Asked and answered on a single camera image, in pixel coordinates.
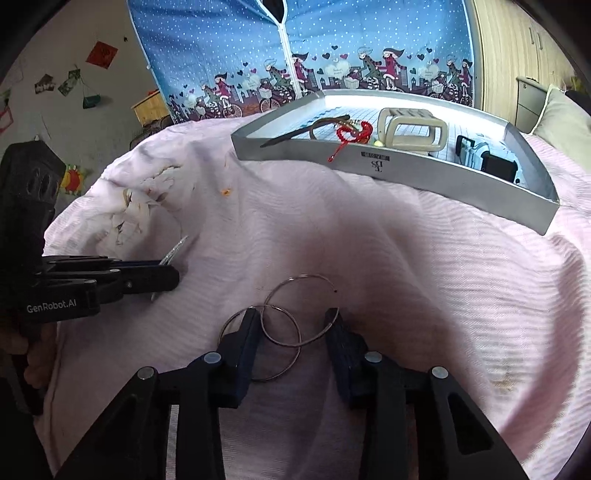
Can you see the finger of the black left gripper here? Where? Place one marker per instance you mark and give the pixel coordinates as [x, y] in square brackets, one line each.
[81, 263]
[113, 283]

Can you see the grey shallow tray box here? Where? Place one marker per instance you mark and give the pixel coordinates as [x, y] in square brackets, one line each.
[446, 148]

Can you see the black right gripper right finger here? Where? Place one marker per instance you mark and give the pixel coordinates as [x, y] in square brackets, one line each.
[418, 425]

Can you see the yellow storage box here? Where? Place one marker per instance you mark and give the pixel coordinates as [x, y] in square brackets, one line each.
[150, 109]

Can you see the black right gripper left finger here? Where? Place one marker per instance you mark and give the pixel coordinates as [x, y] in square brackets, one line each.
[166, 425]

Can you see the beige wooden wardrobe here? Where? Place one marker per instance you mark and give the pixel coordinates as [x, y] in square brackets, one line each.
[508, 44]

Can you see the red paper wall decoration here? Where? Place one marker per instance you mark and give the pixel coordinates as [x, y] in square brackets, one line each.
[102, 55]

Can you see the beige large hair claw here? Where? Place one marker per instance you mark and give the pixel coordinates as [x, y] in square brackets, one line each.
[408, 129]

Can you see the grey bedside drawer cabinet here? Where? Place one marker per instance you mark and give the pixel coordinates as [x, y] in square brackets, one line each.
[531, 97]

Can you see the blue printed fabric wardrobe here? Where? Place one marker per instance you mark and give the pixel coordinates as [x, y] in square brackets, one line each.
[231, 59]

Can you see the green wall ornament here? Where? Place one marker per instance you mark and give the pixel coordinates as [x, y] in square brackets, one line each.
[91, 101]

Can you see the person's left hand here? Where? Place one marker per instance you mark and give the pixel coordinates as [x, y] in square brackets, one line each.
[40, 350]

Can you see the white beaded hair clip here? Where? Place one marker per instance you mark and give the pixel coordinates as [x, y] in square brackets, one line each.
[174, 252]

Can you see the black jacket pile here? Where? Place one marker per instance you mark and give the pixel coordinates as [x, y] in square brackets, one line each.
[583, 100]

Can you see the white pillow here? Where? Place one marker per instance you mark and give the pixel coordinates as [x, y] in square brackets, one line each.
[565, 126]

